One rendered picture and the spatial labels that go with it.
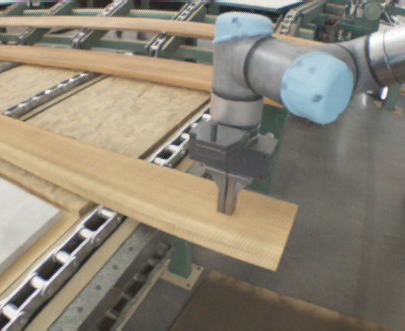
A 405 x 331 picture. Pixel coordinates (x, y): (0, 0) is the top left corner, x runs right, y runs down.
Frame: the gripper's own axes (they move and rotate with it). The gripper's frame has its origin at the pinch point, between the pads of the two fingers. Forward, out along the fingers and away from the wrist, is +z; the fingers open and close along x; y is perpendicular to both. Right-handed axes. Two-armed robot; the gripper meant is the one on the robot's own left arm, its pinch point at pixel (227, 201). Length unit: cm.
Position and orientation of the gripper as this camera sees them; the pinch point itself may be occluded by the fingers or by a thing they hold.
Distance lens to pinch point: 57.0
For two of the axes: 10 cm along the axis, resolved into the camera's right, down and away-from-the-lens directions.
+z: -0.4, 8.2, 5.7
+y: 4.2, -5.1, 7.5
